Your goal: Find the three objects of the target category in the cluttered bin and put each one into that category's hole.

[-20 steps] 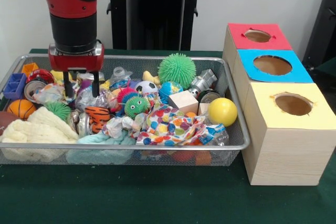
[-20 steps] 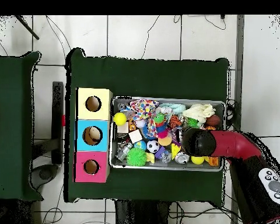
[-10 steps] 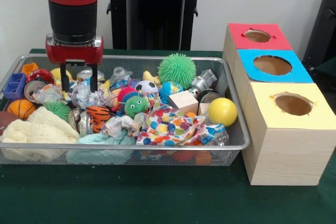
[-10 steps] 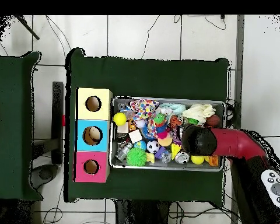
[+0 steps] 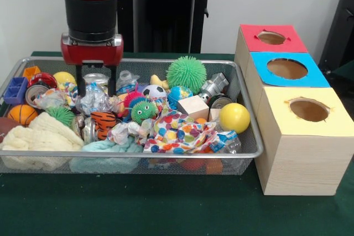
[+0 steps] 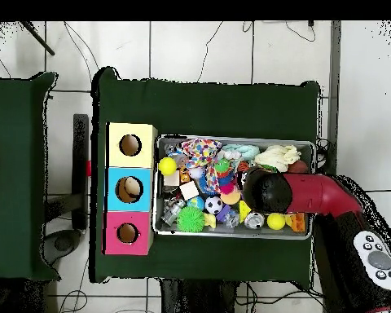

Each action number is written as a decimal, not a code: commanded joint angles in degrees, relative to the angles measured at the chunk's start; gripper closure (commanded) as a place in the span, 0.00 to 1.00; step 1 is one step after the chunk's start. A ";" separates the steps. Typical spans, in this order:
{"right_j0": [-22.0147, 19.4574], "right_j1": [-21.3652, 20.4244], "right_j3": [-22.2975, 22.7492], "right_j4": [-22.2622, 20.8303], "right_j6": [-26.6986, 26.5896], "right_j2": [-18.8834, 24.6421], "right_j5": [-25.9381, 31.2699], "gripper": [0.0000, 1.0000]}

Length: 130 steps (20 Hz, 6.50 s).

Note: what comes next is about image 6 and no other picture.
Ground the silver mesh bin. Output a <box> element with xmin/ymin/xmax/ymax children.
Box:
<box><xmin>152</xmin><ymin>134</ymin><xmax>317</xmax><ymax>240</ymax></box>

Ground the wooden box with three holes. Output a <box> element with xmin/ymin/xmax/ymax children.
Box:
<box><xmin>102</xmin><ymin>121</ymin><xmax>159</xmax><ymax>256</ymax></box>

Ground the wooden cube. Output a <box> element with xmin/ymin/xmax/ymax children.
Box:
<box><xmin>178</xmin><ymin>180</ymin><xmax>200</xmax><ymax>201</ymax></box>

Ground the polka dot cloth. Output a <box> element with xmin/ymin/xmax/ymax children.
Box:
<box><xmin>181</xmin><ymin>138</ymin><xmax>223</xmax><ymax>195</ymax></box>

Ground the green-headed spiky caterpillar toy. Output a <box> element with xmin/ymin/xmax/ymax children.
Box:
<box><xmin>213</xmin><ymin>157</ymin><xmax>242</xmax><ymax>206</ymax></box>

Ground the large yellow ball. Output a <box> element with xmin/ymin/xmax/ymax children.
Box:
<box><xmin>158</xmin><ymin>156</ymin><xmax>178</xmax><ymax>177</ymax></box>

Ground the blue globe ball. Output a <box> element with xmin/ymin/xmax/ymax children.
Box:
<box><xmin>187</xmin><ymin>196</ymin><xmax>205</xmax><ymax>211</ymax></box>

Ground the small soccer ball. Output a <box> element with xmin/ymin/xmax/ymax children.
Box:
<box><xmin>204</xmin><ymin>195</ymin><xmax>224</xmax><ymax>215</ymax></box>

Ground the large green spiky ball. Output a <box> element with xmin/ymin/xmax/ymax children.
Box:
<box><xmin>176</xmin><ymin>205</ymin><xmax>205</xmax><ymax>233</ymax></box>

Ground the light teal knitted cloth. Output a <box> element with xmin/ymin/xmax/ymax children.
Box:
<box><xmin>221</xmin><ymin>143</ymin><xmax>261</xmax><ymax>161</ymax></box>

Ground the dark green tablecloth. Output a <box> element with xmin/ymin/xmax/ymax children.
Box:
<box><xmin>89</xmin><ymin>66</ymin><xmax>321</xmax><ymax>289</ymax></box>

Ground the cream knitted cloth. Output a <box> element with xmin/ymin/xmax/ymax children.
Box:
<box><xmin>253</xmin><ymin>144</ymin><xmax>301</xmax><ymax>173</ymax></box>

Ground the small yellow ball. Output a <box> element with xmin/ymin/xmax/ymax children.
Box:
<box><xmin>266</xmin><ymin>212</ymin><xmax>286</xmax><ymax>231</ymax></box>

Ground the black stand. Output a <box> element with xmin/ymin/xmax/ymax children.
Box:
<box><xmin>72</xmin><ymin>113</ymin><xmax>90</xmax><ymax>229</ymax></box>

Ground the green-covered side table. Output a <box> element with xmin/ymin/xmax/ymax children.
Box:
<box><xmin>0</xmin><ymin>71</ymin><xmax>60</xmax><ymax>282</ymax></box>

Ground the black rod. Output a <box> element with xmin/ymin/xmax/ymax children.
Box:
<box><xmin>19</xmin><ymin>20</ymin><xmax>55</xmax><ymax>56</ymax></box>

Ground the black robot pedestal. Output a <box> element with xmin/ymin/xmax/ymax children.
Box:
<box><xmin>159</xmin><ymin>278</ymin><xmax>239</xmax><ymax>313</ymax></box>

